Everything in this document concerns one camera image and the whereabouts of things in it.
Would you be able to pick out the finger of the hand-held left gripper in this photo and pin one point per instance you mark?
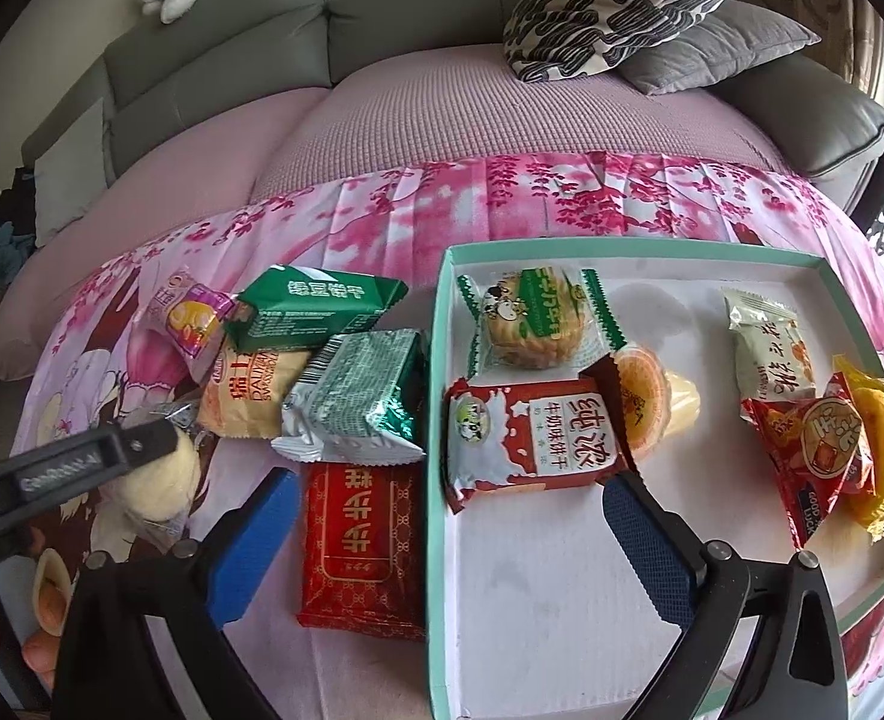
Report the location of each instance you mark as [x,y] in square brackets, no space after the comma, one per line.
[60,465]

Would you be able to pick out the pink sofa cover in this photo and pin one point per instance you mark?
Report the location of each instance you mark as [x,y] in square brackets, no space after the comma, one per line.
[427,112]

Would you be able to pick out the white box with mint rim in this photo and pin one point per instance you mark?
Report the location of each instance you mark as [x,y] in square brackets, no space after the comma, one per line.
[547,615]

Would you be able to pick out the orange yellow cracker packet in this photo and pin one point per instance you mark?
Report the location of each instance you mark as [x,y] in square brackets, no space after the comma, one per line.
[251,397]

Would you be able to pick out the round biscuit packet green edges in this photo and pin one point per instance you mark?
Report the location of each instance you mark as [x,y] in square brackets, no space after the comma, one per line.
[532,322]

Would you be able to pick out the cream cake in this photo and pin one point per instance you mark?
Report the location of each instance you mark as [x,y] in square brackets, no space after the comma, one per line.
[157,487]

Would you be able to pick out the silver green foil packet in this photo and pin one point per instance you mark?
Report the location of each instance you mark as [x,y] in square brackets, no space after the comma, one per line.
[359,397]

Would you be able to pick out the black white patterned pillow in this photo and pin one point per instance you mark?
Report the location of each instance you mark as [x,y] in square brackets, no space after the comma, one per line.
[622,7]

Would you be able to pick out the large red patterned packet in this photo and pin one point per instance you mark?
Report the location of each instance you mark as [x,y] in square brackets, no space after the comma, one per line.
[359,547]

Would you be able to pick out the pile of dark clothes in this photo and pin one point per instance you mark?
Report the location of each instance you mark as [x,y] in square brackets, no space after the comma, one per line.
[7,240]

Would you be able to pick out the grey green sofa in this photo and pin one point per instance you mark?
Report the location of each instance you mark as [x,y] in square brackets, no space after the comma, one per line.
[412,7]

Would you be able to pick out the pale grey cushion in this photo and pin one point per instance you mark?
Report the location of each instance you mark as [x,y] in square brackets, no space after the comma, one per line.
[75,172]

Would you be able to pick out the dark green biscuit packet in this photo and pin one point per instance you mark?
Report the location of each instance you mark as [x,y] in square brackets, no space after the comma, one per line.
[314,307]

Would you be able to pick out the beige patterned curtain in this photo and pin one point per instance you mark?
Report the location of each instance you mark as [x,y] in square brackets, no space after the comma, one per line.
[854,15]

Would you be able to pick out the small red snack packet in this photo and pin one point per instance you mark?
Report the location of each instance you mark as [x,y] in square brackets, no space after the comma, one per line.
[817,457]

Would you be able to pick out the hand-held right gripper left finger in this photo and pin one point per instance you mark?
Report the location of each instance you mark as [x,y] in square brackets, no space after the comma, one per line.
[254,540]

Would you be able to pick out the grey pillow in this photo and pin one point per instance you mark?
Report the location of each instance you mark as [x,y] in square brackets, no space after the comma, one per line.
[719,52]

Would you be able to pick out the pudding cup with orange lid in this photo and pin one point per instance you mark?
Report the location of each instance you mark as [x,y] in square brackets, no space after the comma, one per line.
[648,397]

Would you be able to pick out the small beige snack packet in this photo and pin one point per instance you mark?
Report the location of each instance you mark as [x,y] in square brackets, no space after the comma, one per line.
[768,352]

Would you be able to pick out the pink floral printed blanket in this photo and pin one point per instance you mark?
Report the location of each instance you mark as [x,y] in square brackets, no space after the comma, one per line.
[382,202]

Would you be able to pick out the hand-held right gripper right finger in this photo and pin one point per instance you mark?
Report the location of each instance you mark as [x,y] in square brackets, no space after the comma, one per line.
[648,540]

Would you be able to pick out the purple snack packet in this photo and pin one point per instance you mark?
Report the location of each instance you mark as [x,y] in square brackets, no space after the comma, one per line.
[194,322]

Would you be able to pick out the person's left hand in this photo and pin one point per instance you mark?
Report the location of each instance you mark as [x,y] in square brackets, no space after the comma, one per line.
[41,660]

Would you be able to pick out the red white biscuit packet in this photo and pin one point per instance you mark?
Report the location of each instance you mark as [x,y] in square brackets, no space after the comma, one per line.
[539,435]

